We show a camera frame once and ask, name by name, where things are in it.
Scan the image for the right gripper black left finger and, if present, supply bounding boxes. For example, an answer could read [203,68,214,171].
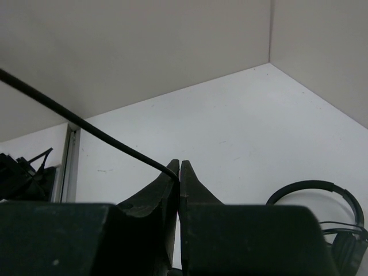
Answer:
[1,174,180,275]

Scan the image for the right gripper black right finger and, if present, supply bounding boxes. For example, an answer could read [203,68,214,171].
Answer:
[179,160,338,275]

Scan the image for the thin black headphone cable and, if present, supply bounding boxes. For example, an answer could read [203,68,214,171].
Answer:
[0,68,181,185]

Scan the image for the black headphones near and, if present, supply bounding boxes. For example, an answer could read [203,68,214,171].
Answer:
[267,180,367,275]

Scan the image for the aluminium front rail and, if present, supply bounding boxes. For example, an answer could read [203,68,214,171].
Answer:
[51,125,81,203]

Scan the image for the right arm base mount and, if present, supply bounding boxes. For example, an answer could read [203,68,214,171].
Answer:
[1,148,56,202]

